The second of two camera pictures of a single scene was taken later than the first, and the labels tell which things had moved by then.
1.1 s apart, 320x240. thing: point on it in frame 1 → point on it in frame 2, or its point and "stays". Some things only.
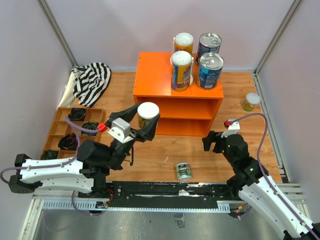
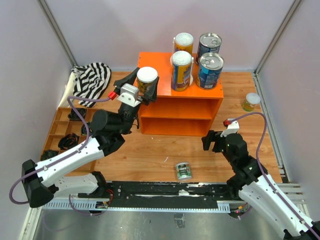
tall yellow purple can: x=184 y=41 stays
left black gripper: x=148 y=132 → x=151 y=94
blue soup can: x=209 y=72 stays
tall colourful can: x=182 y=72 stays
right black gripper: x=213 y=136 stays
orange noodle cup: x=146 y=112 → x=145 y=75
